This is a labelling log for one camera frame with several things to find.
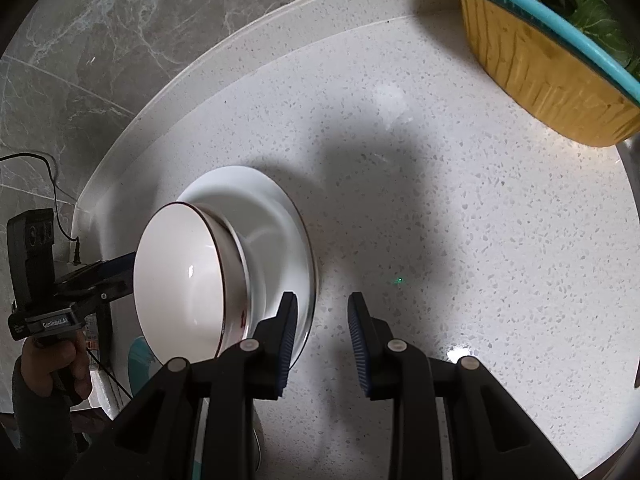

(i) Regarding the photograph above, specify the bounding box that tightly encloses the yellow teal colander basket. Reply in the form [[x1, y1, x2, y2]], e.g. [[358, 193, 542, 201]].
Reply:
[[460, 0, 639, 148]]

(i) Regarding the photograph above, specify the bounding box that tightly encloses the large white bowl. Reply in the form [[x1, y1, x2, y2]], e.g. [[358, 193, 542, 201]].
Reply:
[[178, 166, 318, 363]]

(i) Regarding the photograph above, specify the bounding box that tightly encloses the left hand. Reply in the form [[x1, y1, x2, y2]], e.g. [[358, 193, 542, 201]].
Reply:
[[20, 330, 92, 400]]

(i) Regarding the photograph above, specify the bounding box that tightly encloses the teal floral plate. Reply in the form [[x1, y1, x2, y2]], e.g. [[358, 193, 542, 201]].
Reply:
[[127, 336, 163, 396]]

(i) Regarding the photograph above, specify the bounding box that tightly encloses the small white bowl with writing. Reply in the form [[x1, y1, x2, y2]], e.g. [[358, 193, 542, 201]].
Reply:
[[134, 202, 250, 363]]

